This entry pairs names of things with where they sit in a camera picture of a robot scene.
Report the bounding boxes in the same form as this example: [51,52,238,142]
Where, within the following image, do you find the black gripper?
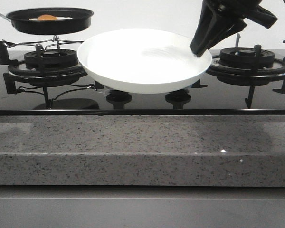
[190,0,278,57]

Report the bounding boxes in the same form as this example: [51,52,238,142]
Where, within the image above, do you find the white ceramic plate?
[77,29,212,94]

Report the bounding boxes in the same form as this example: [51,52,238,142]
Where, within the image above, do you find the black frying pan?
[2,7,94,35]

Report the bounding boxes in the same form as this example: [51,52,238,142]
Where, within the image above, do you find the fried egg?
[29,14,72,21]

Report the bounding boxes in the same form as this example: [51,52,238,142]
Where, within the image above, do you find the right black gas burner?
[218,47,275,69]

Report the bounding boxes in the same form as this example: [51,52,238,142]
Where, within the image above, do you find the black gas burner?
[218,47,275,69]
[24,49,78,69]

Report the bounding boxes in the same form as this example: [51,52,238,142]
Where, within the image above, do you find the right black pan support grate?
[185,35,285,110]

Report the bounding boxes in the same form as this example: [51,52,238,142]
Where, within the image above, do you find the black pan support grate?
[185,35,285,110]
[0,40,104,109]

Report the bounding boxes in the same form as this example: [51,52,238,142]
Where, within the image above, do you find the black glass cooktop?
[0,64,285,116]

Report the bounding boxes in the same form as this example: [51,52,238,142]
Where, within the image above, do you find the left black gas burner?
[24,49,78,69]

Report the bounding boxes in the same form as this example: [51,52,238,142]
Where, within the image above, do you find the left black pan support grate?
[0,40,104,109]

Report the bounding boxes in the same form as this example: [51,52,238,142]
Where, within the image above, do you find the grey cabinet front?
[0,186,285,228]

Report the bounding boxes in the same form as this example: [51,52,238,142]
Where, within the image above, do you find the wire pan support ring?
[1,35,86,52]

